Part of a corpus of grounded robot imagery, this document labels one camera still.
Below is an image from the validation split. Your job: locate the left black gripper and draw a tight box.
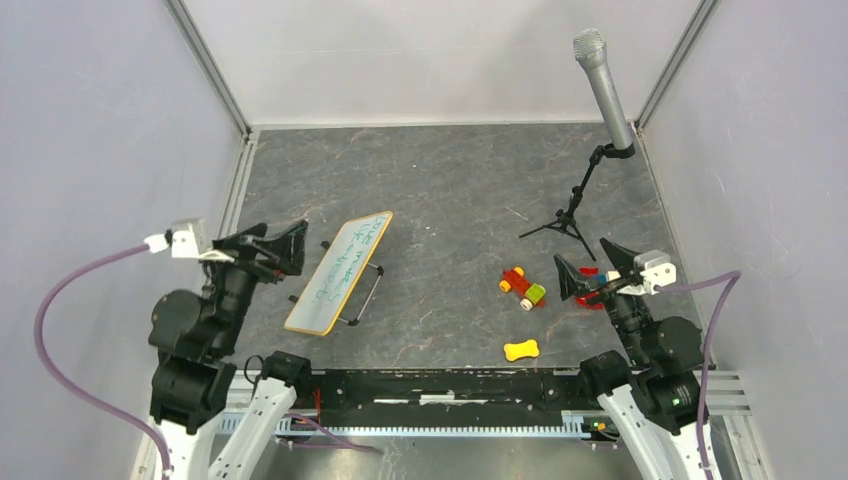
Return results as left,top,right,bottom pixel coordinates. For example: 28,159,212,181
199,217,309,349

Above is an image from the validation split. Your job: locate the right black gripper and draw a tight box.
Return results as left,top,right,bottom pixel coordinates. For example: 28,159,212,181
553,236,652,364

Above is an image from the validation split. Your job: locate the yellow framed whiteboard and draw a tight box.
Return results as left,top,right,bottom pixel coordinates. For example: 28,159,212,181
284,211,394,336

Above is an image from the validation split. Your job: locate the yellow bone shaped eraser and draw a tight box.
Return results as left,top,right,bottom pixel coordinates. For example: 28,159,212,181
503,339,540,363

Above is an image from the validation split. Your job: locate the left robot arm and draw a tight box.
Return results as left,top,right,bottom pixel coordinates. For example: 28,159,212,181
147,219,314,479

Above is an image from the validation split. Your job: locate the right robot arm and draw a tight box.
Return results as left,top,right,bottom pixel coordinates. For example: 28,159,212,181
554,239,721,479

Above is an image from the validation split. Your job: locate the colourful toy brick pile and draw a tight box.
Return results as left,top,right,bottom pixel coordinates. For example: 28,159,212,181
574,267,620,310

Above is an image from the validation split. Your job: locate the red toy brick car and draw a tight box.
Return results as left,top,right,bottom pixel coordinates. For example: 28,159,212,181
498,267,547,312

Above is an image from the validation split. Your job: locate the silver microphone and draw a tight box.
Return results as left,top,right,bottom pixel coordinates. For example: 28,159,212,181
573,28,633,151

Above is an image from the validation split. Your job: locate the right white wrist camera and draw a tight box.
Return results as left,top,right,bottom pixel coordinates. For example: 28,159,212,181
634,249,677,295

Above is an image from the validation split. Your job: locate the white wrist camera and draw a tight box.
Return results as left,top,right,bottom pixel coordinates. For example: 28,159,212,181
634,249,677,295
144,218,212,259

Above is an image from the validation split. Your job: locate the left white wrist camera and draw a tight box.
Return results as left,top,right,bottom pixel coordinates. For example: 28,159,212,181
144,218,212,259

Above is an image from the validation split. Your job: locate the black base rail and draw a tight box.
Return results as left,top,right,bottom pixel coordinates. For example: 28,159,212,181
294,367,603,429

